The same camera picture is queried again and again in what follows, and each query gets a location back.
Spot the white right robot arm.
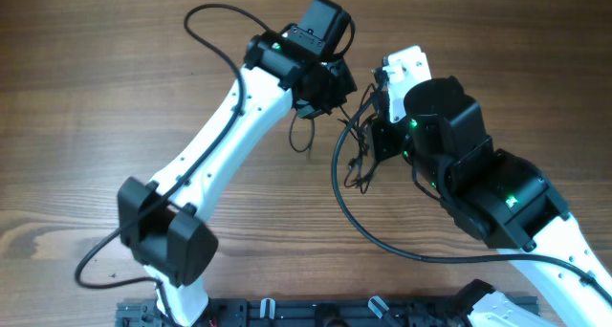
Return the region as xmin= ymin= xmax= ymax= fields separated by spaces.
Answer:
xmin=394 ymin=76 xmax=611 ymax=326

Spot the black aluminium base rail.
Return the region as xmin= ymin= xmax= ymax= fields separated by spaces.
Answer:
xmin=115 ymin=296 xmax=451 ymax=327

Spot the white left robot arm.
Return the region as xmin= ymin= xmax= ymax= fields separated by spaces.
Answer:
xmin=118 ymin=0 xmax=357 ymax=326

